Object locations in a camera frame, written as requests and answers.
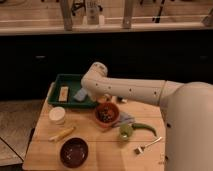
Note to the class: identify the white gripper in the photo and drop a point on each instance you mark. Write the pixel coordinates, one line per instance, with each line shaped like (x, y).
(94, 96)

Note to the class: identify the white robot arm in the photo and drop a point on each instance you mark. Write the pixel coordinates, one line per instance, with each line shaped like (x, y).
(187, 110)

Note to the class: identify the green small cup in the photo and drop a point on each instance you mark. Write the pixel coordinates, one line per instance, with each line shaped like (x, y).
(125, 132)

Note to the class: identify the blue sponge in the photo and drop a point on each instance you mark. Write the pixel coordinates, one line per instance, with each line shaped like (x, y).
(80, 95)

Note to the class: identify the green plastic tray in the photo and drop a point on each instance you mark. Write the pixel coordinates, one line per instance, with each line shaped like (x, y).
(73, 82)

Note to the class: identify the orange bowl with grapes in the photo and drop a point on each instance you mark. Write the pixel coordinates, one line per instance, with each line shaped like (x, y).
(106, 114)

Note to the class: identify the tan wooden block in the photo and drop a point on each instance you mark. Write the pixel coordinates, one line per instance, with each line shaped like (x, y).
(63, 95)

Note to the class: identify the grey cloth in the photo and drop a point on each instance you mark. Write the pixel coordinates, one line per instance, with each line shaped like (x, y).
(125, 118)

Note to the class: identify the yellow corn cob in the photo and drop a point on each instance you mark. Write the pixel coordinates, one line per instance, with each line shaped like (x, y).
(62, 134)

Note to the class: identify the dark maroon bowl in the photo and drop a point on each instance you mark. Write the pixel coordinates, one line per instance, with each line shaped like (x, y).
(74, 152)

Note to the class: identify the silver fork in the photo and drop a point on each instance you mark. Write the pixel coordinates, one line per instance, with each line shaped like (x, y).
(141, 149)

